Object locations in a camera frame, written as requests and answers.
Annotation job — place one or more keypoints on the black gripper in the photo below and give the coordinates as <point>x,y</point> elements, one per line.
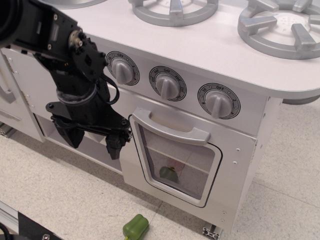
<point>93,116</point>

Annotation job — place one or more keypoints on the white oven door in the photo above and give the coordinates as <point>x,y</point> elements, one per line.
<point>216,159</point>

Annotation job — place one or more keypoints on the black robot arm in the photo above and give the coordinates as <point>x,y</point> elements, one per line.
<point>76,67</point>

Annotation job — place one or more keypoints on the grey left control knob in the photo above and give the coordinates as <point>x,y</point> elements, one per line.
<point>122,68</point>

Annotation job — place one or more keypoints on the grey control knob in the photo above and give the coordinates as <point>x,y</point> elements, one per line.
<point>219,101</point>
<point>167,83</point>
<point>122,68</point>

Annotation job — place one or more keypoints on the white cabinet door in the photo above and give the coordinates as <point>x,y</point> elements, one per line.
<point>17,115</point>

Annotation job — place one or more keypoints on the red toy on lower shelf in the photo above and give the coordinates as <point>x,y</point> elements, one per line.
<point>177,165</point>

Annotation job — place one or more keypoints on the grey middle control knob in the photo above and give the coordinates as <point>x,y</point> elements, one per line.
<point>167,83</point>

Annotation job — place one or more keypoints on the green toy pepper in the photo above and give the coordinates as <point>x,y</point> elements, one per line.
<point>136,228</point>

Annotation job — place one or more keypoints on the white toy kitchen body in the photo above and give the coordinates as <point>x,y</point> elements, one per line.
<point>80,193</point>

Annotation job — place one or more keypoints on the grey right control knob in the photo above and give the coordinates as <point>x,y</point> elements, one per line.
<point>219,101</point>

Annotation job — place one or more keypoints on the silver sink basin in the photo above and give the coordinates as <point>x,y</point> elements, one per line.
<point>72,4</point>

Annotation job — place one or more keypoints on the grey left stove burner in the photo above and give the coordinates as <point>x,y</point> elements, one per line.
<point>176,16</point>

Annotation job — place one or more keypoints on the grey stove burner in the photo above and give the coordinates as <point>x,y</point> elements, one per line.
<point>287,29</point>
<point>176,16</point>

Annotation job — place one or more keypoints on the grey right stove burner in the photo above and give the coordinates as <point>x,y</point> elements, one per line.
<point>287,29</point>

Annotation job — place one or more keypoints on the grey far left handle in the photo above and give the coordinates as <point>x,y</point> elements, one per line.
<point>5,93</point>

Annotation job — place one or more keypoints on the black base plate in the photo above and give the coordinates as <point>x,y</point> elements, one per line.
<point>33,230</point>

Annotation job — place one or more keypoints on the aluminium frame rail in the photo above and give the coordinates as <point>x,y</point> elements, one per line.
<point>9,218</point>

